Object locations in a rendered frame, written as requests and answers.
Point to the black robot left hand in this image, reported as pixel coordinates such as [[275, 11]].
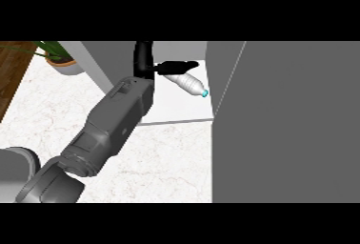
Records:
[[144, 62]]

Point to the clear plastic water bottle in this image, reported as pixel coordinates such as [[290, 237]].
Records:
[[190, 83]]

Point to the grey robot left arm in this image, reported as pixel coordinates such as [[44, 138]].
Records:
[[113, 120]]

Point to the white and grey cabinet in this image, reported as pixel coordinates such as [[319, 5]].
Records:
[[181, 108]]

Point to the dark grey cabinet door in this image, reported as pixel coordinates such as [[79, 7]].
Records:
[[291, 127]]

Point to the grey and orange plant pot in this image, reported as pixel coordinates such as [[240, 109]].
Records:
[[69, 67]]

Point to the green leafy plant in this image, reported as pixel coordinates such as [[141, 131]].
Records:
[[55, 50]]

